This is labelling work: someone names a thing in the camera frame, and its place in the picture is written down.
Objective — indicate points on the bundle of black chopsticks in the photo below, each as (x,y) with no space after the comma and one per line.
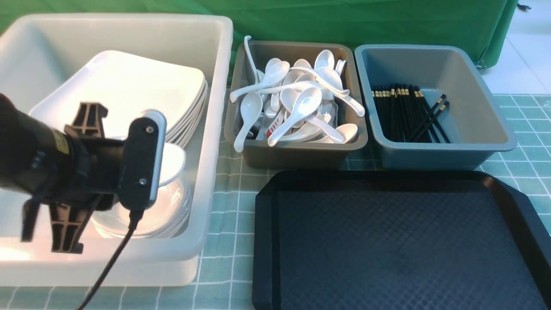
(401,108)

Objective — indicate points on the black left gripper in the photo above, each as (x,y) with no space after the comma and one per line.
(88,178)

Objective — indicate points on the green checked tablecloth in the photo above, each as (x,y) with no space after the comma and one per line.
(224,277)

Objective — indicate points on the pile of white soup spoons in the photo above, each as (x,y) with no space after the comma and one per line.
(294,95)

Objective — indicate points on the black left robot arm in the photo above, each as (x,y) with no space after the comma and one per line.
(29,162)

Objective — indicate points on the black plastic serving tray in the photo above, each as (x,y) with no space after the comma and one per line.
(397,240)

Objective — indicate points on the grey-blue plastic chopstick bin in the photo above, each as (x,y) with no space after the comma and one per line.
(472,122)

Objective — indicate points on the green backdrop cloth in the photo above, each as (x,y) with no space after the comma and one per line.
(478,27)

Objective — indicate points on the stack of white square plates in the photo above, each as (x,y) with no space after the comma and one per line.
(127,85)

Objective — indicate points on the stack of white small bowls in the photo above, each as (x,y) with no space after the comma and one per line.
(162,220)

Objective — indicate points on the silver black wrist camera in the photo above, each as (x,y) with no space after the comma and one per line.
(151,124)

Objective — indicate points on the white square bowl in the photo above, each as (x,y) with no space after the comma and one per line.
(172,163)

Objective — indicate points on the large white plastic tub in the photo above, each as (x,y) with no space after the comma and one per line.
(39,53)

